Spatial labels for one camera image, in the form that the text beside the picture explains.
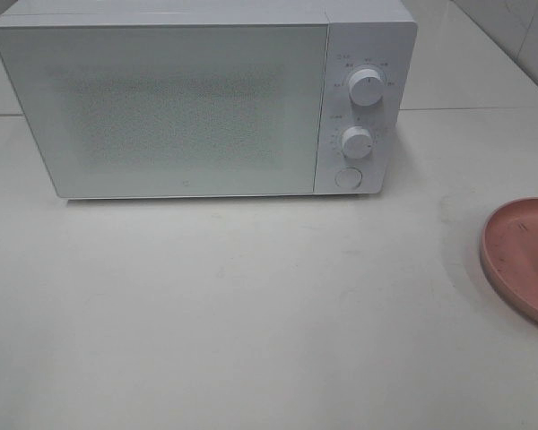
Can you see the round white door release button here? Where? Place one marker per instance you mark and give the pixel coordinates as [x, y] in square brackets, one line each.
[348, 178]

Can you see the pink round plate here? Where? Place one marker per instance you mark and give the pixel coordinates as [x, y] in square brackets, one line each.
[509, 254]

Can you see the white microwave door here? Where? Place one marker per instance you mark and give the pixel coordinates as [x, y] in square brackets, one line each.
[135, 112]

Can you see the white lower microwave knob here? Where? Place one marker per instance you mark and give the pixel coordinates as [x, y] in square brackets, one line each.
[356, 142]

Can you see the white microwave knob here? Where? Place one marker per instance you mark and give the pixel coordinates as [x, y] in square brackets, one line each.
[366, 86]
[356, 142]

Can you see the white upper microwave knob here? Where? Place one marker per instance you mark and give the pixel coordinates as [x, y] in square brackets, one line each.
[366, 86]

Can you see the white microwave oven body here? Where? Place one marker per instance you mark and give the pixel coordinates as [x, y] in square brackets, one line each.
[380, 34]

